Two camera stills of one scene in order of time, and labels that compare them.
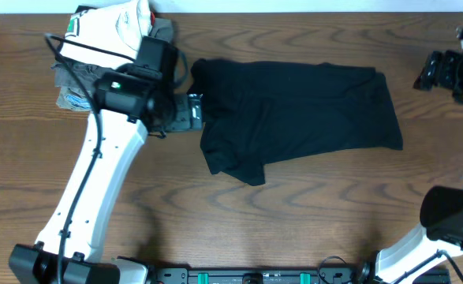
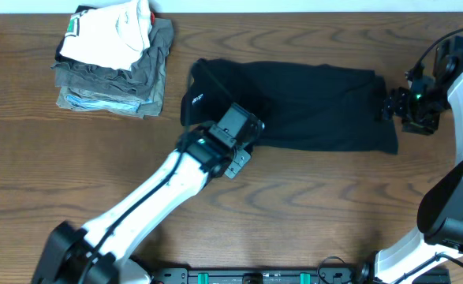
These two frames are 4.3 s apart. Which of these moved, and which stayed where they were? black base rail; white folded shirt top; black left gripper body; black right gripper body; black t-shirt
Moved: black t-shirt; black right gripper body; black left gripper body
Stayed: white folded shirt top; black base rail
